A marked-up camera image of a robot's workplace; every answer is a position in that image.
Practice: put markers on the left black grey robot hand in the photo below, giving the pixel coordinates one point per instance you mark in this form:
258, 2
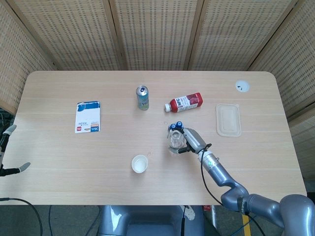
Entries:
24, 166

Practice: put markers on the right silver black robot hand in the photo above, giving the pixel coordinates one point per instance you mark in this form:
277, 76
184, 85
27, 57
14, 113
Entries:
194, 140

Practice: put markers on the transparent plastic bottle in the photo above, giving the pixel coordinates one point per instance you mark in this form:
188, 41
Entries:
176, 140

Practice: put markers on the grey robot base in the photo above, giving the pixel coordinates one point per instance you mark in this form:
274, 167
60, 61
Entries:
147, 221

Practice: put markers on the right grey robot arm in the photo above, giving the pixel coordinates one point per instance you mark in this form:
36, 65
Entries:
221, 174

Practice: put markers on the red juice bottle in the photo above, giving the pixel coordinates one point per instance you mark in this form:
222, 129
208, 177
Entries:
187, 102

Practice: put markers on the white paper cup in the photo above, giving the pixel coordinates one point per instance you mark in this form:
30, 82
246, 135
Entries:
139, 164

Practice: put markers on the blue building block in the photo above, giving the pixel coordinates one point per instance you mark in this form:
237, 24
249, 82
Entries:
175, 125

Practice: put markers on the light blue drink can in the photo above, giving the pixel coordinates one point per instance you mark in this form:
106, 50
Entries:
143, 99

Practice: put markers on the small red object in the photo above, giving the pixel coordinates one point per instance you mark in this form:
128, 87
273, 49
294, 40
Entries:
207, 208

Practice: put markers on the white round table grommet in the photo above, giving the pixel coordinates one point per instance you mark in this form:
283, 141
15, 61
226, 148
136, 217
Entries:
242, 86

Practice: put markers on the white perforated plate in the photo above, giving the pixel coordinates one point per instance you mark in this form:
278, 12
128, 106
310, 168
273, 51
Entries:
190, 214

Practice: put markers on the white blue cardboard package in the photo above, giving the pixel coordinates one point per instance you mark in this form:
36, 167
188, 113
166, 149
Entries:
87, 118

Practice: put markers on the black thin pole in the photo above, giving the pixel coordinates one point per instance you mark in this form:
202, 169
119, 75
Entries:
183, 223

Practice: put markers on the woven bamboo folding screen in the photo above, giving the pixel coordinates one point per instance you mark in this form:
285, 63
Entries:
157, 32

